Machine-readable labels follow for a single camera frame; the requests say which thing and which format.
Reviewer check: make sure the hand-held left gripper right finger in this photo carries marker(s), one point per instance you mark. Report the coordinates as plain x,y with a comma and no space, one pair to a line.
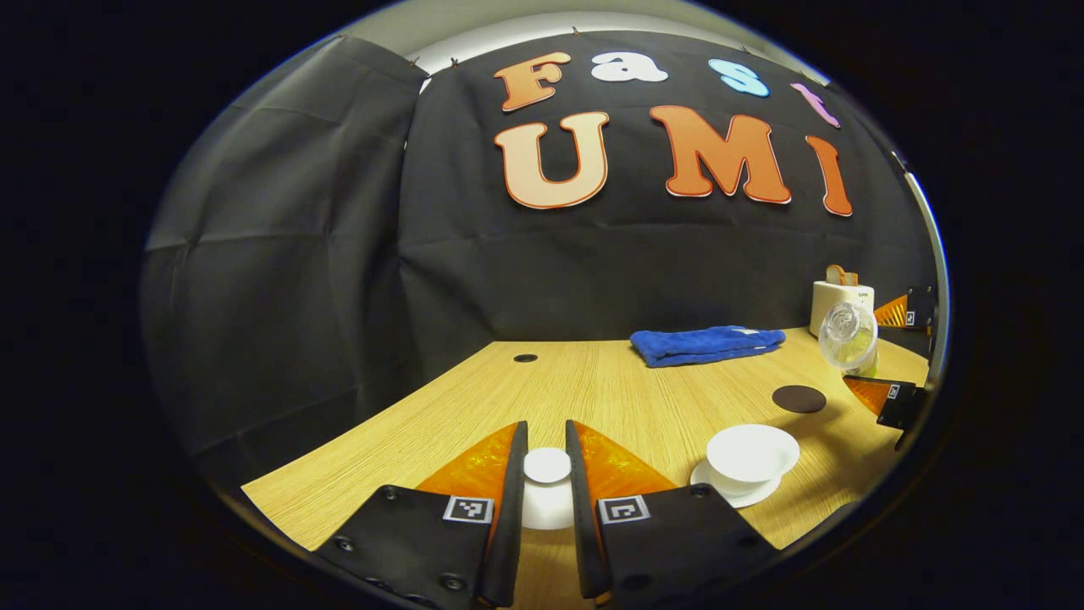
577,508

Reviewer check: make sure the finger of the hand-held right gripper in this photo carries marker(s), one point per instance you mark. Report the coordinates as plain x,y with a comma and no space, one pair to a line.
919,307
902,407

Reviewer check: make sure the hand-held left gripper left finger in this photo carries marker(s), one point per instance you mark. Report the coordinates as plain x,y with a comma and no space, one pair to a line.
515,508

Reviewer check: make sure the clear plastic water bottle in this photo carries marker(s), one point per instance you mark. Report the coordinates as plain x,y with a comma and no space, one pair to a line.
847,335

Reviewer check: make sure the dark brown round coaster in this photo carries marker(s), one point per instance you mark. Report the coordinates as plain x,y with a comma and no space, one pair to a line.
799,399

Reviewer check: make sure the white teacup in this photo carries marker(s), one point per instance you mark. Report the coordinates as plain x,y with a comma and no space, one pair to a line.
752,449

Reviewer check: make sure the toasted bread slice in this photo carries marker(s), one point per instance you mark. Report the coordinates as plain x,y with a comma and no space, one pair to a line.
840,274

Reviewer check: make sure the white toaster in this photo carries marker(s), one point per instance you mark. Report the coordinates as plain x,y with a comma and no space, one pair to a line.
826,301

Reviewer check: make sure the white saucer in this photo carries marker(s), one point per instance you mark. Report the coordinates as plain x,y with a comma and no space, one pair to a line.
745,500

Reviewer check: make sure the blue folded towel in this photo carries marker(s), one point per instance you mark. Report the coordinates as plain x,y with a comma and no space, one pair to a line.
703,346

